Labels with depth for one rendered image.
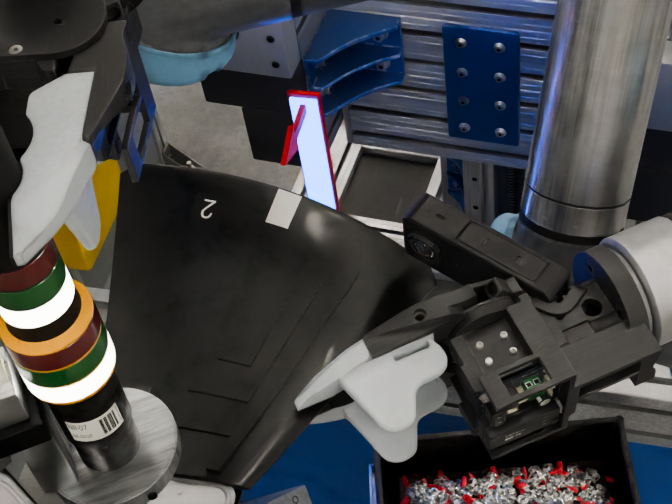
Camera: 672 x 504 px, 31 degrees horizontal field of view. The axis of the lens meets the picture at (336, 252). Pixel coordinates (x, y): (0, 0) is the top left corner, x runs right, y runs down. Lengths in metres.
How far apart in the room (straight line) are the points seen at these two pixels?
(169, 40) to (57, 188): 0.28
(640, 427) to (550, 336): 0.45
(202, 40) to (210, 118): 1.89
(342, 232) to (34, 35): 0.35
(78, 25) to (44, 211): 0.10
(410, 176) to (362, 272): 1.36
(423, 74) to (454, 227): 0.69
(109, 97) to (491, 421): 0.33
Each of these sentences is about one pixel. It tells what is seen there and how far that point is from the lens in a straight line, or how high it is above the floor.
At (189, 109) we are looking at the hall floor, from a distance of 2.69.
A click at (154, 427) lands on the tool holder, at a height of 1.27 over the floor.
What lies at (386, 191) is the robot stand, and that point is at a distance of 2.16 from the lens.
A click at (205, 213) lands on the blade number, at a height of 1.20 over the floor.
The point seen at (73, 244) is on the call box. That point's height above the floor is 1.02.
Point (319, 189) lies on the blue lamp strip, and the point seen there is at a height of 1.09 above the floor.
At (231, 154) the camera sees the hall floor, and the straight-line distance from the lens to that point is 2.57.
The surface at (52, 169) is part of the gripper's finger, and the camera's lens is 0.49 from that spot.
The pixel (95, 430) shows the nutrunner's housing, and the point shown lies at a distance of 0.61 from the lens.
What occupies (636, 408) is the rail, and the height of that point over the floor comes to 0.84.
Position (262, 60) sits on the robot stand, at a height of 0.93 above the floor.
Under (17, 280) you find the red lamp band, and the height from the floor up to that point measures 1.43.
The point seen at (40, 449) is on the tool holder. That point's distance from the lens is 0.61.
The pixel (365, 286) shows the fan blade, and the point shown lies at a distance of 0.81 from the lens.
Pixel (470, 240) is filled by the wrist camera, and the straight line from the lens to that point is 0.78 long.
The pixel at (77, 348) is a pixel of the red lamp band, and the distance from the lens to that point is 0.55.
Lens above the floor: 1.81
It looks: 50 degrees down
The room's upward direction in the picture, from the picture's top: 10 degrees counter-clockwise
